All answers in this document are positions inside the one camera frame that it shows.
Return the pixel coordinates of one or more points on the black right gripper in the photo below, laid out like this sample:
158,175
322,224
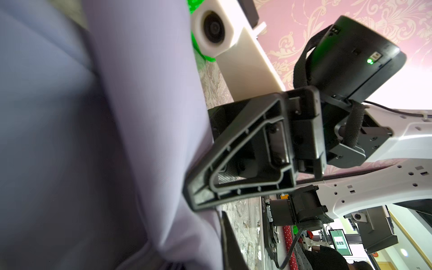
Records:
253,154

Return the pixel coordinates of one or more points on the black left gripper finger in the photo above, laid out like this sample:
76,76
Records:
232,256

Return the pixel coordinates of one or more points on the lavender skirt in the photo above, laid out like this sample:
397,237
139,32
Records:
99,127

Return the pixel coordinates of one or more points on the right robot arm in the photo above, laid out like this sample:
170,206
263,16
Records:
348,62

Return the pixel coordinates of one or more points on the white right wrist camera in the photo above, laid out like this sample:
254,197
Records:
222,31

